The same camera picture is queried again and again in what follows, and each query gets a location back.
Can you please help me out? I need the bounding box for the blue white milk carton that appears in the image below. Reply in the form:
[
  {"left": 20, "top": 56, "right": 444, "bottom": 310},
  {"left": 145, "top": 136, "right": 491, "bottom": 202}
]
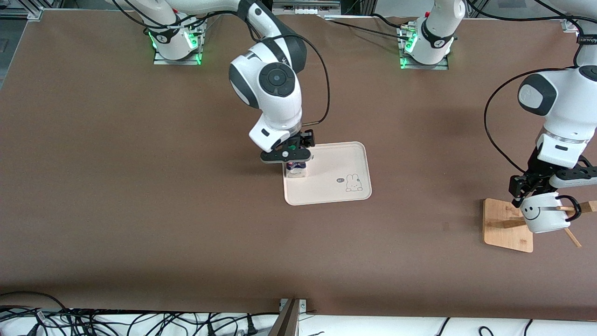
[{"left": 285, "top": 144, "right": 309, "bottom": 179}]

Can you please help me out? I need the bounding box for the beige rabbit print tray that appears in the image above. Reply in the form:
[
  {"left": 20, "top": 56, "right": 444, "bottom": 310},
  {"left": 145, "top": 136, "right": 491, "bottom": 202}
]
[{"left": 282, "top": 141, "right": 372, "bottom": 206}]

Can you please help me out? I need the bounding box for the grey power strip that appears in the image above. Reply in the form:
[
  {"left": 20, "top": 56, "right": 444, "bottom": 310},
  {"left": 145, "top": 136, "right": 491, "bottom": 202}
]
[{"left": 272, "top": 0, "right": 341, "bottom": 15}]

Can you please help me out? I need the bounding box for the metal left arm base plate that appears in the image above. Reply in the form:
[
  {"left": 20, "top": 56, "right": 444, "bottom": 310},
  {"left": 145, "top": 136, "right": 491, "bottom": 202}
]
[{"left": 399, "top": 26, "right": 450, "bottom": 70}]

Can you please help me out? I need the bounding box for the black long floor cable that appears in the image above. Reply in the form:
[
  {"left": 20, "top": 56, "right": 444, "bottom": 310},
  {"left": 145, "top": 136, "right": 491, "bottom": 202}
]
[{"left": 70, "top": 307, "right": 281, "bottom": 327}]

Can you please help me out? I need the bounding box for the black looping floor cable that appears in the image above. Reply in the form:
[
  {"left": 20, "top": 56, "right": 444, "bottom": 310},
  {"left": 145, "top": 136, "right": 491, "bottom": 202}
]
[{"left": 0, "top": 291, "right": 75, "bottom": 336}]

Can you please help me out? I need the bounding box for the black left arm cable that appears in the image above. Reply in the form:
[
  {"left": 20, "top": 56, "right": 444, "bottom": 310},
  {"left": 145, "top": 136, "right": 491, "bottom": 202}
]
[{"left": 484, "top": 68, "right": 580, "bottom": 174}]

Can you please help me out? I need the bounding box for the black base power cable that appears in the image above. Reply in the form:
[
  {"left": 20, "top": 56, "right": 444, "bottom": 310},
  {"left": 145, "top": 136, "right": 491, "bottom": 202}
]
[{"left": 326, "top": 13, "right": 413, "bottom": 40}]

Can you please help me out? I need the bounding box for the white smiley face mug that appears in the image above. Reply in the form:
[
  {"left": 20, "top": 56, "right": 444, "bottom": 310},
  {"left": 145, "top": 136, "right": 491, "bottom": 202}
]
[{"left": 519, "top": 192, "right": 582, "bottom": 233}]

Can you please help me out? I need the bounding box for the wooden mug stand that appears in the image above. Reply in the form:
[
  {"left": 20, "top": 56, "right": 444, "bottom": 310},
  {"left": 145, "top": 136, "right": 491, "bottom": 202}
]
[{"left": 483, "top": 199, "right": 597, "bottom": 253}]

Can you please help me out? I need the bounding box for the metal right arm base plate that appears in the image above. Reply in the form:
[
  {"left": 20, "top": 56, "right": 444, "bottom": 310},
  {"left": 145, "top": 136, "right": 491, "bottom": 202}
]
[{"left": 153, "top": 19, "right": 202, "bottom": 65}]

